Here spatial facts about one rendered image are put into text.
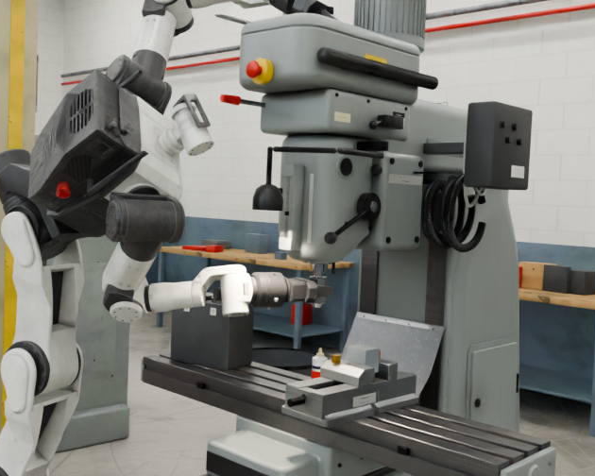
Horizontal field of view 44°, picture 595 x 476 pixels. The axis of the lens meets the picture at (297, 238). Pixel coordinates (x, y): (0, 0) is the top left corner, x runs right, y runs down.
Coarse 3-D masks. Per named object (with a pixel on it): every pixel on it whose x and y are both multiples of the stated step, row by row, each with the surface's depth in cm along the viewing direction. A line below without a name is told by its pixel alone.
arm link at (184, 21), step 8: (184, 0) 197; (192, 0) 198; (200, 0) 198; (208, 0) 198; (216, 0) 198; (224, 0) 199; (168, 8) 195; (176, 8) 196; (184, 8) 198; (176, 16) 198; (184, 16) 200; (192, 16) 203; (184, 24) 201
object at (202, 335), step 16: (208, 304) 215; (176, 320) 222; (192, 320) 219; (208, 320) 216; (224, 320) 212; (240, 320) 216; (176, 336) 222; (192, 336) 219; (208, 336) 216; (224, 336) 212; (240, 336) 216; (176, 352) 222; (192, 352) 219; (208, 352) 216; (224, 352) 213; (240, 352) 217; (224, 368) 213
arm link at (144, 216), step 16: (128, 208) 155; (144, 208) 157; (160, 208) 159; (128, 224) 154; (144, 224) 156; (160, 224) 158; (176, 224) 160; (128, 240) 158; (144, 240) 159; (160, 240) 161; (128, 256) 164; (144, 256) 164
